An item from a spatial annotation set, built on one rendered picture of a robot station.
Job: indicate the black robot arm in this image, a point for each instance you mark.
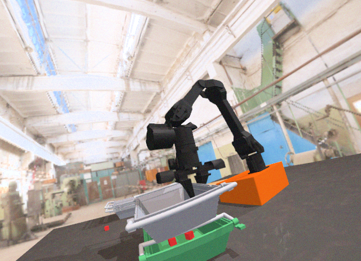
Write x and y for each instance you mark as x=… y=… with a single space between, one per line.
x=163 y=136

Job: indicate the green plastic tray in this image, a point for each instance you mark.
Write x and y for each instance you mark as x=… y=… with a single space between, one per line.
x=210 y=240

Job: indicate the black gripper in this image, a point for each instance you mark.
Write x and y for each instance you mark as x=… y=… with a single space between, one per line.
x=188 y=158

